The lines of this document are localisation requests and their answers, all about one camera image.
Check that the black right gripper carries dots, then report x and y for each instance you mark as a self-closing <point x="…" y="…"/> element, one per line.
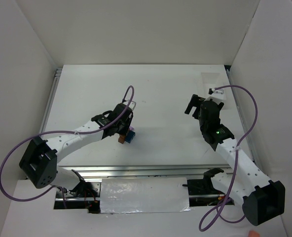
<point x="197" y="106"/>

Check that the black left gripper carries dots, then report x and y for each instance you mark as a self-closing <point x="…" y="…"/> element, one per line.
<point x="126" y="127"/>

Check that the brown arch wood block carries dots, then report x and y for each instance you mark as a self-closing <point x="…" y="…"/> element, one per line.
<point x="122" y="139"/>

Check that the blue notched wood block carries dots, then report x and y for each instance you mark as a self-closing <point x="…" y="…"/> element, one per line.
<point x="130" y="136"/>

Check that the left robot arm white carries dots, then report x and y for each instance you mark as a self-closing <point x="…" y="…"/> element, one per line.
<point x="41" y="158"/>

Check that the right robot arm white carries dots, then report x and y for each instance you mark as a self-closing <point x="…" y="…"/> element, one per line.
<point x="261" y="198"/>

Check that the silver foil tape sheet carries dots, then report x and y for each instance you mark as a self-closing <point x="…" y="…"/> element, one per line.
<point x="144" y="195"/>

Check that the orange object at edge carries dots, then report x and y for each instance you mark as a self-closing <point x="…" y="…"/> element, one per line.
<point x="253" y="233"/>

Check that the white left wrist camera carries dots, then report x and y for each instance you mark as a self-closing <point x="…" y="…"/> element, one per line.
<point x="131" y="104"/>

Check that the aluminium frame rail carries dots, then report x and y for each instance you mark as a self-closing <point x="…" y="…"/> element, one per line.
<point x="167" y="141"/>

